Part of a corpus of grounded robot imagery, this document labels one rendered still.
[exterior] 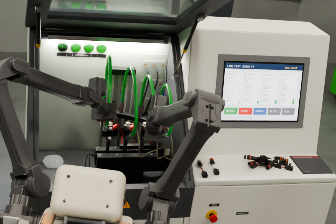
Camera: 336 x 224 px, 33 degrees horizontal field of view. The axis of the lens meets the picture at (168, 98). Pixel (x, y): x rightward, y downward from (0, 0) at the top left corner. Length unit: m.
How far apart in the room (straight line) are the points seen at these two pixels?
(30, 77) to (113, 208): 0.54
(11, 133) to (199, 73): 1.06
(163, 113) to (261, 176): 0.81
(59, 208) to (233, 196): 1.10
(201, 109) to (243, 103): 1.08
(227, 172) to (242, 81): 0.43
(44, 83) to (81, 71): 0.77
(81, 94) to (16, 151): 0.38
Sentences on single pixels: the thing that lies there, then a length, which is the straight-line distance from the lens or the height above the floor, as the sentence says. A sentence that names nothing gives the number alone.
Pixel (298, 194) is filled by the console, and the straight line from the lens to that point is 2.71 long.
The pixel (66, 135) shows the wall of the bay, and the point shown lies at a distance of 2.85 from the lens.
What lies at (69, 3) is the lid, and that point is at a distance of 2.26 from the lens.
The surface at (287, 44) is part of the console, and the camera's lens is 2.72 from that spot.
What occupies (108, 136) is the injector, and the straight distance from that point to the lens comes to 2.54.
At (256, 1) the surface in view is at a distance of 6.84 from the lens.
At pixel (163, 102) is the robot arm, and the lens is 2.07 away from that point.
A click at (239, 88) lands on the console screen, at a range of 2.65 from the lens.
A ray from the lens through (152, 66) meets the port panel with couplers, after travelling 2.75.
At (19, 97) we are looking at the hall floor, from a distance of 5.40.
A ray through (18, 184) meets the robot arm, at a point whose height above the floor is 1.25.
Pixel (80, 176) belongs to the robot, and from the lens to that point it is 1.67.
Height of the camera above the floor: 2.27
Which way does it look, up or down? 24 degrees down
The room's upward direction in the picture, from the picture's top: 8 degrees clockwise
